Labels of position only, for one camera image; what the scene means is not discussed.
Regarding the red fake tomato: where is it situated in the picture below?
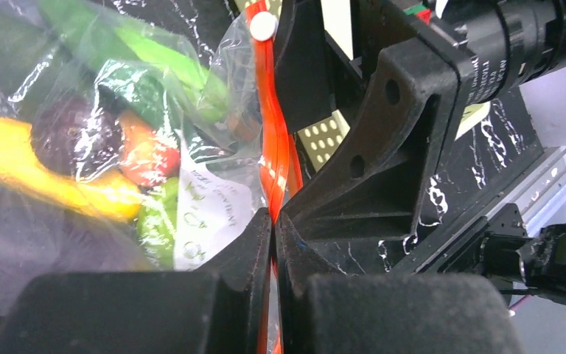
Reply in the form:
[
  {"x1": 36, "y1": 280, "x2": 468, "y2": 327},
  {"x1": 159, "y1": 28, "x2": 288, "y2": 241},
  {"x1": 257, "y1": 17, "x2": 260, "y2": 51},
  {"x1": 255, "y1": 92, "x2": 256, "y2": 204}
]
[{"x1": 119, "y1": 110, "x2": 181, "y2": 187}]

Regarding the aluminium frame rail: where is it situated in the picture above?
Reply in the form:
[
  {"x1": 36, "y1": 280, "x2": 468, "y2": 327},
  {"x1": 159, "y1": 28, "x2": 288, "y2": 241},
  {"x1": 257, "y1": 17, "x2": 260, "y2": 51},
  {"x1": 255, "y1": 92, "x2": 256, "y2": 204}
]
[{"x1": 481, "y1": 146, "x2": 566, "y2": 237}]

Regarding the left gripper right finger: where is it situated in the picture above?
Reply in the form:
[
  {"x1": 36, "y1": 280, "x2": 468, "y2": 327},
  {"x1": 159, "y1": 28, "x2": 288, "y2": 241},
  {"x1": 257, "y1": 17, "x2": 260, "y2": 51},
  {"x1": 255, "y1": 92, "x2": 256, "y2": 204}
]
[{"x1": 275, "y1": 212, "x2": 524, "y2": 353}]

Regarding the yellow-green plastic basket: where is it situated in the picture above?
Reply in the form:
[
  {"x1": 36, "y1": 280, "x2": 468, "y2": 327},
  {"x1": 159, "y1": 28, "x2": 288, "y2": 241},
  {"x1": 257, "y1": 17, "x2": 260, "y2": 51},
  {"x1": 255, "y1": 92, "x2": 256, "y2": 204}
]
[{"x1": 236, "y1": 0, "x2": 492, "y2": 172}]

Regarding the dark purple fake fruit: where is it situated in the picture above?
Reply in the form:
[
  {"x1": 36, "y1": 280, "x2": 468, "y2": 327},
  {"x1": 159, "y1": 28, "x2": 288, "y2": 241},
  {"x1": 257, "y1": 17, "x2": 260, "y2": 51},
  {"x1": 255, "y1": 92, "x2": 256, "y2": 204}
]
[{"x1": 30, "y1": 94, "x2": 123, "y2": 181}]

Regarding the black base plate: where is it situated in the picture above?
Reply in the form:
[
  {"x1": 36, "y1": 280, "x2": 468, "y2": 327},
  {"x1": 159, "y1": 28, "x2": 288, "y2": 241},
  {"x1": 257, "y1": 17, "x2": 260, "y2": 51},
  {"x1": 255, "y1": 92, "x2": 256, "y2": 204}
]
[{"x1": 393, "y1": 203, "x2": 527, "y2": 274}]

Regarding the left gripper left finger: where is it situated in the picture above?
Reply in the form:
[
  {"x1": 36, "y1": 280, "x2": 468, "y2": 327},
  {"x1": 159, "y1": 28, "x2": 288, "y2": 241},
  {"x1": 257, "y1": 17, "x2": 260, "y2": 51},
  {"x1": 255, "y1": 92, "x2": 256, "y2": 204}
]
[{"x1": 0, "y1": 208, "x2": 272, "y2": 353}]

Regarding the clear zip top bag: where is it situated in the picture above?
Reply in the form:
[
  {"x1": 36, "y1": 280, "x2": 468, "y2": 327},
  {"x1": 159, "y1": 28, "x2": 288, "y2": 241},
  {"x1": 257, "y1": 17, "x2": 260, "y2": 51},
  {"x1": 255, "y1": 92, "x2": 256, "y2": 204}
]
[{"x1": 0, "y1": 0, "x2": 306, "y2": 354}]

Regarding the green fake cucumber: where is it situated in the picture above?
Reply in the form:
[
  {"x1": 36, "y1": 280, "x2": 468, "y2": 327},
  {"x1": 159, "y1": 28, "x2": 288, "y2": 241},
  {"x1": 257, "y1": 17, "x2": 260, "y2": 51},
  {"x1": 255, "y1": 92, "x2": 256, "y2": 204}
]
[{"x1": 38, "y1": 1, "x2": 228, "y2": 128}]

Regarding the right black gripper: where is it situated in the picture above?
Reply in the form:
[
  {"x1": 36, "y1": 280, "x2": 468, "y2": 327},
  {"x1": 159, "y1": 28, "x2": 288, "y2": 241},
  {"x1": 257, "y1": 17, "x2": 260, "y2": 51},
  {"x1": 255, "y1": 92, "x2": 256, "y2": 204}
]
[{"x1": 357, "y1": 1, "x2": 566, "y2": 104}]

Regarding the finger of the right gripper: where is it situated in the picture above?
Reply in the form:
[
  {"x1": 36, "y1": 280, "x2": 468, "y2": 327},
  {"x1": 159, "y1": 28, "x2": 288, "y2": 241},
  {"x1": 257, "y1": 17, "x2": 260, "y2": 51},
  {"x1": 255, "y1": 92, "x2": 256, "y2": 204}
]
[
  {"x1": 280, "y1": 37, "x2": 461, "y2": 241},
  {"x1": 273, "y1": 0, "x2": 362, "y2": 135}
]

